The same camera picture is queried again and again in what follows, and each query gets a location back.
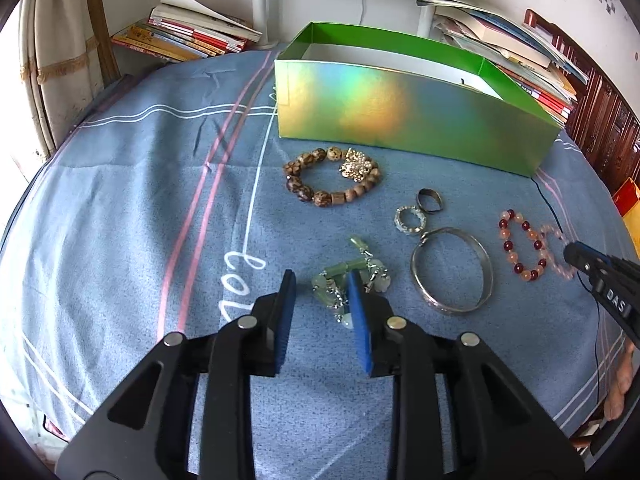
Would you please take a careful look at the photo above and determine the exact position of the white table leg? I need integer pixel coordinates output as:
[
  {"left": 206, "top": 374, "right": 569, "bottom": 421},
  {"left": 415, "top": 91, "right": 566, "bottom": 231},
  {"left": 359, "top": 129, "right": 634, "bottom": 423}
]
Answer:
[
  {"left": 249, "top": 0, "right": 281, "bottom": 51},
  {"left": 416, "top": 2, "right": 443, "bottom": 38}
]

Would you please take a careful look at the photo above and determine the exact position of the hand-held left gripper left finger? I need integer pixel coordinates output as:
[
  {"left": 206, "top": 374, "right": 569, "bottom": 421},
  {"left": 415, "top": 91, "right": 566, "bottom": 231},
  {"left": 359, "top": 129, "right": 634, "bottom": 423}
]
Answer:
[{"left": 55, "top": 269, "right": 297, "bottom": 480}]

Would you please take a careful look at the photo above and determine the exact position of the yellow red bag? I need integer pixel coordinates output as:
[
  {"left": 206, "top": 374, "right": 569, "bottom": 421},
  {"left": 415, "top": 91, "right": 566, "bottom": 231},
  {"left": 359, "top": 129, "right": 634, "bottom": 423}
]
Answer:
[{"left": 612, "top": 177, "right": 640, "bottom": 218}]

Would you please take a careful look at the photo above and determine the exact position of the green jade bracelet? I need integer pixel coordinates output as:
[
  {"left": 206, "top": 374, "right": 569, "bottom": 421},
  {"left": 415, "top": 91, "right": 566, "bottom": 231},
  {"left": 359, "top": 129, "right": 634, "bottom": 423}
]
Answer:
[{"left": 311, "top": 234, "right": 392, "bottom": 330}]

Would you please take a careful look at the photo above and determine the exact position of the carved wooden headboard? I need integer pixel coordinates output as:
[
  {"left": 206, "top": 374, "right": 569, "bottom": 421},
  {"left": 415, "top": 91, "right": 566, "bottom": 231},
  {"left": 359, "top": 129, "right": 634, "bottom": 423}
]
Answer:
[{"left": 524, "top": 9, "right": 640, "bottom": 196}]

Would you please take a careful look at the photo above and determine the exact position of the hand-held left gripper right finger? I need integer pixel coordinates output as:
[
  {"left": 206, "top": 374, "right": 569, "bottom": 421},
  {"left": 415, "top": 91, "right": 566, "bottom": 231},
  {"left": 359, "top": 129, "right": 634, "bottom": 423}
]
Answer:
[{"left": 347, "top": 269, "right": 586, "bottom": 480}]

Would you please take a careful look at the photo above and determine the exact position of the beige curtain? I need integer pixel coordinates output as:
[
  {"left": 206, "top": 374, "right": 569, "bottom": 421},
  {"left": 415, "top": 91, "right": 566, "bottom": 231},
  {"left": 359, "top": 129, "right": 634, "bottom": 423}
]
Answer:
[{"left": 15, "top": 0, "right": 121, "bottom": 156}]

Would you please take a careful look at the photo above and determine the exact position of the wooden bead bracelet gold charm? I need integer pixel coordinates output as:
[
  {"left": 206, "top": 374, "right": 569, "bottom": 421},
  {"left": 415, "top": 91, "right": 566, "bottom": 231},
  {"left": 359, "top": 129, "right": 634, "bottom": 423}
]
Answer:
[{"left": 283, "top": 146, "right": 385, "bottom": 207}]

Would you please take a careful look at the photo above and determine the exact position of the person's right hand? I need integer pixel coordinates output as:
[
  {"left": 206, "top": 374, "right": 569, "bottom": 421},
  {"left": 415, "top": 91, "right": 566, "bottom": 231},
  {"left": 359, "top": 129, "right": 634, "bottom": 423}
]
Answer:
[{"left": 602, "top": 340, "right": 640, "bottom": 423}]

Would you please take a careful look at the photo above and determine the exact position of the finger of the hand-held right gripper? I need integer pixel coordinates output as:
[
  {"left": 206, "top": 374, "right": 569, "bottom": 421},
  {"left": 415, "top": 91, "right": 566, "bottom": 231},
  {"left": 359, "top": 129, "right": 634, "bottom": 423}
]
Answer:
[{"left": 564, "top": 241, "right": 615, "bottom": 293}]

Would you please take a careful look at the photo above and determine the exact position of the silver bangle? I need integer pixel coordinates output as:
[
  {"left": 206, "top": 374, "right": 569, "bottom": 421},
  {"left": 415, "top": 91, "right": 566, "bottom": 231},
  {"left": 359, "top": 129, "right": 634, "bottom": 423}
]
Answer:
[{"left": 410, "top": 226, "right": 495, "bottom": 315}]

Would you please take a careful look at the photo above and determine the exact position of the large stack of books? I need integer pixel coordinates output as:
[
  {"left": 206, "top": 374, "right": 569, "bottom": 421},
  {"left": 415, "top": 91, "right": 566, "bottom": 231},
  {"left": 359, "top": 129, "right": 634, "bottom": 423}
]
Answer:
[{"left": 414, "top": 0, "right": 591, "bottom": 128}]

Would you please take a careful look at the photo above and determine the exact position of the dark metal ring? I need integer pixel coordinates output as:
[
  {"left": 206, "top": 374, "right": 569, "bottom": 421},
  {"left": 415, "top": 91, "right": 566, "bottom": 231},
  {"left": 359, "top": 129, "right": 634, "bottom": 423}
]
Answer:
[{"left": 416, "top": 187, "right": 446, "bottom": 215}]

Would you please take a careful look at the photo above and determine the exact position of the red orange bead bracelet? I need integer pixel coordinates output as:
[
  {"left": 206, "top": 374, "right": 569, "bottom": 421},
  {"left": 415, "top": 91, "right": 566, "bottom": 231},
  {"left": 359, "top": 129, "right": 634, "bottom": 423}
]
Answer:
[{"left": 497, "top": 208, "right": 548, "bottom": 283}]

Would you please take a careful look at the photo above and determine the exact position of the small stack of books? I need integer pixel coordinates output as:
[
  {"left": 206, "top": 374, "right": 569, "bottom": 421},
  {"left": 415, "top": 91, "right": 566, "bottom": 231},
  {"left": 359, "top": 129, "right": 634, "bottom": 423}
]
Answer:
[{"left": 111, "top": 0, "right": 263, "bottom": 63}]

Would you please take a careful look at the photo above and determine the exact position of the pink bead bracelet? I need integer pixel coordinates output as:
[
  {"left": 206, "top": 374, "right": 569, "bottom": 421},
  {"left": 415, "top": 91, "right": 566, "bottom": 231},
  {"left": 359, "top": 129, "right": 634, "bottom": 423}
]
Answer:
[{"left": 539, "top": 224, "right": 581, "bottom": 281}]

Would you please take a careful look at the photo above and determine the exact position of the black cable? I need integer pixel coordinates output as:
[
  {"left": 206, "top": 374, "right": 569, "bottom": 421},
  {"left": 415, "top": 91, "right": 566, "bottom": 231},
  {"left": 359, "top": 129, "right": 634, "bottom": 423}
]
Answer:
[{"left": 529, "top": 175, "right": 603, "bottom": 413}]

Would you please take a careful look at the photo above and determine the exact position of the sparkly crystal ring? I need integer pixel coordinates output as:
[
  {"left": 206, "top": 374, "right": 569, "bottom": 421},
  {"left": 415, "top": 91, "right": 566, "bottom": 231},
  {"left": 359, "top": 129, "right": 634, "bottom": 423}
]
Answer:
[{"left": 394, "top": 204, "right": 427, "bottom": 235}]

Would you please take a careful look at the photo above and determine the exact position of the blue striped bedsheet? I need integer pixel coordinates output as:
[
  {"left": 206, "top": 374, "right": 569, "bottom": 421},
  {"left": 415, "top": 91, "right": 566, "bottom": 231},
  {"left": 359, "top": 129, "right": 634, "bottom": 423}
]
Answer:
[{"left": 0, "top": 45, "right": 631, "bottom": 480}]

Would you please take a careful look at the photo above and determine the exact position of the green holographic box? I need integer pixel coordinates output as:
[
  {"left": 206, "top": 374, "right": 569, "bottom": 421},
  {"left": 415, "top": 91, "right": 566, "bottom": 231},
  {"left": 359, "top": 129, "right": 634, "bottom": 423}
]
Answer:
[{"left": 274, "top": 21, "right": 563, "bottom": 177}]

